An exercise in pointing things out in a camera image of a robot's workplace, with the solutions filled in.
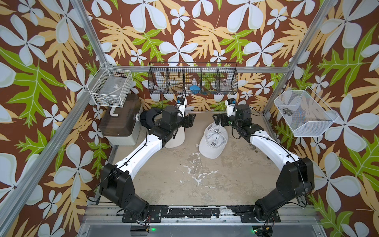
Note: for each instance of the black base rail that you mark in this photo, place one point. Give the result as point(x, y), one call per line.
point(199, 212)

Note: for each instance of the white wire wall basket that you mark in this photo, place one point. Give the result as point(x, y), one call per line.
point(110, 86)

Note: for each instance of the white New York baseball cap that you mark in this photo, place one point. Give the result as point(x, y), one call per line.
point(213, 141)

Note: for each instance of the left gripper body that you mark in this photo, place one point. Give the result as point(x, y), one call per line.
point(185, 121)

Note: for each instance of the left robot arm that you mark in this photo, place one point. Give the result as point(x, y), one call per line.
point(166, 128)

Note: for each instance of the black wire wall basket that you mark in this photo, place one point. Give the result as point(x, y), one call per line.
point(192, 78)

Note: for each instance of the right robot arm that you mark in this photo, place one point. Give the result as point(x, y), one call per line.
point(296, 178)

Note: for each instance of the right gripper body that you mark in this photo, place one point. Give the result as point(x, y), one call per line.
point(227, 120)

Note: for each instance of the white box with brown lid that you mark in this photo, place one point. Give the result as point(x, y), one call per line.
point(120, 126)

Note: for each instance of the black baseball cap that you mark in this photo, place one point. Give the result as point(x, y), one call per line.
point(147, 118)

